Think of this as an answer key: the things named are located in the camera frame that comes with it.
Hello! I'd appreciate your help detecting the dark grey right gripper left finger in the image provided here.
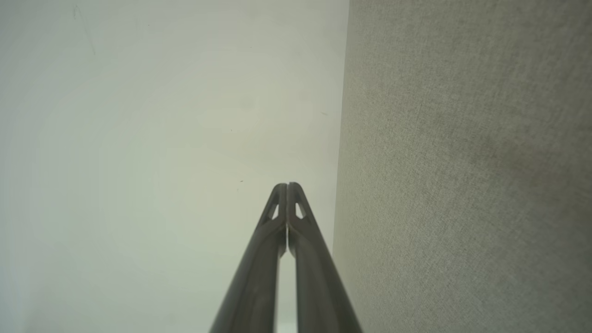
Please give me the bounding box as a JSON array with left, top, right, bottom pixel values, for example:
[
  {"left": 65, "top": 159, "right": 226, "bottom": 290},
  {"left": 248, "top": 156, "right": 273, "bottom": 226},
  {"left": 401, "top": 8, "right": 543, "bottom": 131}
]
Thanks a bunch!
[{"left": 209, "top": 183, "right": 289, "bottom": 333}]

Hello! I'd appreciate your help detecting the grey fabric panel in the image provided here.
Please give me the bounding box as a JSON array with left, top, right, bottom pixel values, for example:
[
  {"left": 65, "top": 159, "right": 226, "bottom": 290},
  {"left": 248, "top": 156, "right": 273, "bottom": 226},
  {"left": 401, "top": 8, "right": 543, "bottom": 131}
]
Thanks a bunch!
[{"left": 332, "top": 0, "right": 592, "bottom": 333}]

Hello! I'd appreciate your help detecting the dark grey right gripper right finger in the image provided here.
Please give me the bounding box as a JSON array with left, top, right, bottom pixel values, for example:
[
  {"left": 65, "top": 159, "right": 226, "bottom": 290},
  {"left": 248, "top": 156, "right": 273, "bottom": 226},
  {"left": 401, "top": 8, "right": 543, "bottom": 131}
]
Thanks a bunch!
[{"left": 287, "top": 181, "right": 364, "bottom": 333}]

